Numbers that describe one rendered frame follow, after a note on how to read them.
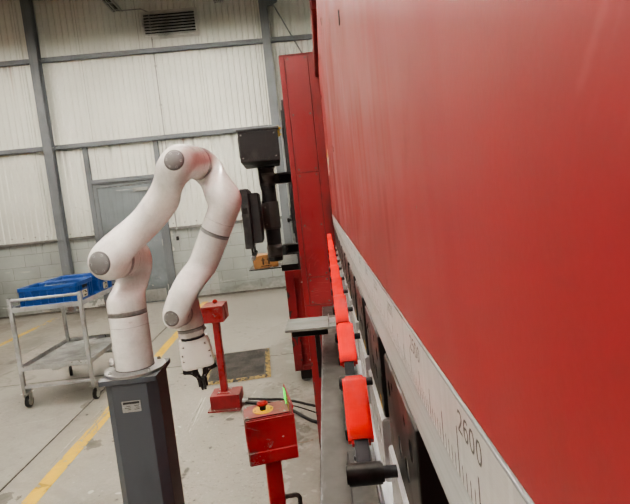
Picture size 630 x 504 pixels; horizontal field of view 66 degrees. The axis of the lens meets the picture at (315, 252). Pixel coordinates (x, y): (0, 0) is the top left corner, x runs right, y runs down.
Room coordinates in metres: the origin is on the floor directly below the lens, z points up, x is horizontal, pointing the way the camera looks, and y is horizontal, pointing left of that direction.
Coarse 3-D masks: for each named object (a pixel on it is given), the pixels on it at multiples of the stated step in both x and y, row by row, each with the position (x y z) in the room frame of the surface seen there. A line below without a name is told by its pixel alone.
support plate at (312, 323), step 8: (288, 320) 2.00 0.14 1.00; (296, 320) 1.99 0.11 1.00; (304, 320) 1.97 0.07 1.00; (312, 320) 1.96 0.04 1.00; (320, 320) 1.94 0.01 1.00; (288, 328) 1.87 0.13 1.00; (296, 328) 1.85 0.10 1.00; (304, 328) 1.84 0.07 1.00; (312, 328) 1.84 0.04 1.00; (320, 328) 1.84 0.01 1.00; (328, 328) 1.83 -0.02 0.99
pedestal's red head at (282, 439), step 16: (256, 416) 1.59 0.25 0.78; (272, 416) 1.59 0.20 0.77; (288, 416) 1.51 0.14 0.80; (256, 432) 1.49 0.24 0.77; (272, 432) 1.50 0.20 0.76; (288, 432) 1.51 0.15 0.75; (256, 448) 1.49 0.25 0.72; (272, 448) 1.50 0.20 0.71; (288, 448) 1.51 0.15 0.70; (256, 464) 1.49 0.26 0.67
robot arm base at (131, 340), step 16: (112, 320) 1.49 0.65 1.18; (128, 320) 1.49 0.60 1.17; (144, 320) 1.53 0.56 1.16; (112, 336) 1.50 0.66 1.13; (128, 336) 1.49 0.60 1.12; (144, 336) 1.52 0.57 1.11; (128, 352) 1.49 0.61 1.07; (144, 352) 1.51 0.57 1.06; (112, 368) 1.55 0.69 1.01; (128, 368) 1.48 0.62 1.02; (144, 368) 1.50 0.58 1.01; (160, 368) 1.52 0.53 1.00
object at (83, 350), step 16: (112, 288) 4.70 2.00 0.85; (48, 304) 3.98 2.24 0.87; (64, 304) 3.99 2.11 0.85; (80, 304) 3.99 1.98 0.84; (64, 320) 4.84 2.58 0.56; (16, 336) 3.98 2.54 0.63; (96, 336) 4.88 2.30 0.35; (16, 352) 3.97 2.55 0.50; (48, 352) 4.47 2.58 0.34; (64, 352) 4.46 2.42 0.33; (80, 352) 4.40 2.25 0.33; (96, 352) 4.34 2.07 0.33; (32, 368) 3.98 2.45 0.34; (48, 368) 3.98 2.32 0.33; (48, 384) 3.98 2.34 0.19; (96, 384) 4.04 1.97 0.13; (32, 400) 4.02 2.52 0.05
